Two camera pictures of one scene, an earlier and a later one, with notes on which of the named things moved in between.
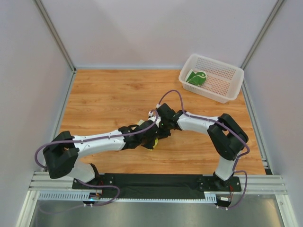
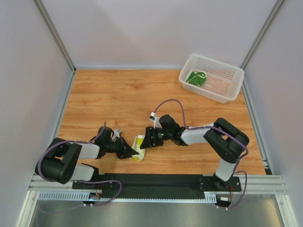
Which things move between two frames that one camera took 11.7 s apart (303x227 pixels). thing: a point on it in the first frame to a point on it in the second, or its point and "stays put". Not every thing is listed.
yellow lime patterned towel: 156,141 to 136,146
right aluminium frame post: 277,7 stays put
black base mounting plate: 127,186 stays put
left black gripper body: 148,136 to 121,150
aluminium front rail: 43,181 stays put
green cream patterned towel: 198,79 stays put
